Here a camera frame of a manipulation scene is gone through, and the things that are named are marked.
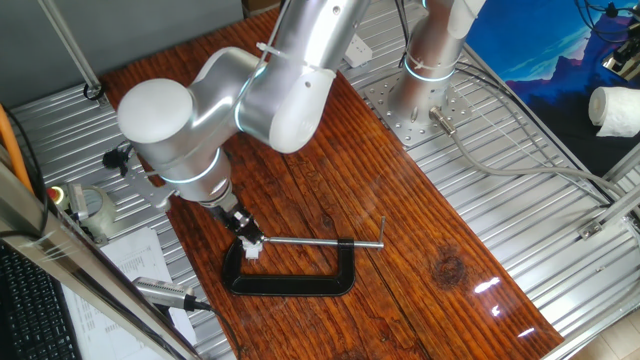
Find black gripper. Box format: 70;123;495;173
209;199;266;246

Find white lamp socket adapter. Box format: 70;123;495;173
238;234;266;261

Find black C-clamp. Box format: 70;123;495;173
221;215;387;297

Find brown wooden board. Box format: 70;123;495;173
99;7;565;360

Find printed paper sheets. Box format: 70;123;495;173
59;227;199;360

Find red emergency stop button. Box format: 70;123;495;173
46;183;71;207

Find white power strip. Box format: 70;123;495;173
343;32;374;69

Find black keyboard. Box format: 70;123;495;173
0;239;84;360

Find orange tube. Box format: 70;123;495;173
0;103;34;195

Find blue landscape poster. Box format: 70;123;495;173
464;0;640;176

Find white toilet paper roll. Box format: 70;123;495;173
587;85;640;139

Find shiny metal device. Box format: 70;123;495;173
601;34;640;82

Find black depth camera cable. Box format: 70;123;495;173
192;298;242;360

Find silver ribbed depth camera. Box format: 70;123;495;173
131;276;197;312

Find silver metal bracket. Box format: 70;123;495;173
67;182;87;224

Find shiny metal frame bar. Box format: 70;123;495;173
0;164;201;360

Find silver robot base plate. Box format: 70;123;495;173
363;74;474;148

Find black desk cable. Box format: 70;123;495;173
0;107;50;240

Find black cable loop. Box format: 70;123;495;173
82;81;107;102

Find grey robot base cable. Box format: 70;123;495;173
428;105;640;211

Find aluminium profile post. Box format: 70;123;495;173
37;0;109;104

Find aluminium frame profile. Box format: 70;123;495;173
578;144;640;241

